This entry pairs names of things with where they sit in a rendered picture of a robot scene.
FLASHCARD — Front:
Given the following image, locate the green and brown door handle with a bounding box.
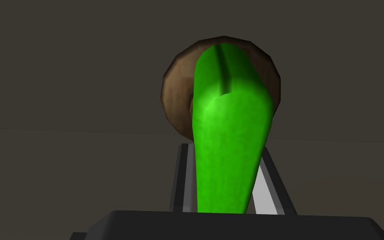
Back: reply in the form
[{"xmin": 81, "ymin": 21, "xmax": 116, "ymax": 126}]
[{"xmin": 160, "ymin": 35, "xmax": 282, "ymax": 214}]

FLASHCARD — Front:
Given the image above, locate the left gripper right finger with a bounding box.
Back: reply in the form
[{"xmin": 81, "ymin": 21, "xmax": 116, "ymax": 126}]
[{"xmin": 251, "ymin": 146, "xmax": 298, "ymax": 215}]

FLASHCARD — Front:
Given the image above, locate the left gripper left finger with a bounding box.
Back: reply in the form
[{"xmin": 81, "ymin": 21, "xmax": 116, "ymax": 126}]
[{"xmin": 169, "ymin": 143, "xmax": 199, "ymax": 213}]

